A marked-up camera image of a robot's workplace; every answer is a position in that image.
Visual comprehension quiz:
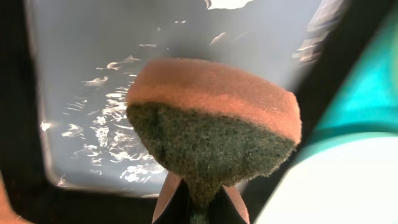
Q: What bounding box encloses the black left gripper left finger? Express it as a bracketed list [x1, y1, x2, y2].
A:
[152, 171, 192, 224]

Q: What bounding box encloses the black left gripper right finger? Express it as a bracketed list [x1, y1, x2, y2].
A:
[214, 187, 250, 224]

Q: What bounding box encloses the orange green scrub sponge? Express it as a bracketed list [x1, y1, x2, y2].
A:
[126, 58, 302, 208]

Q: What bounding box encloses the white plate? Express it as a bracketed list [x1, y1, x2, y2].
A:
[256, 132, 397, 224]

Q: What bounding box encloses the black water tray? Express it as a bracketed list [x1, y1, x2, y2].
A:
[1, 0, 397, 223]

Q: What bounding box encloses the turquoise plastic tray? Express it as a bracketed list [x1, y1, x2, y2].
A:
[296, 9, 397, 162]

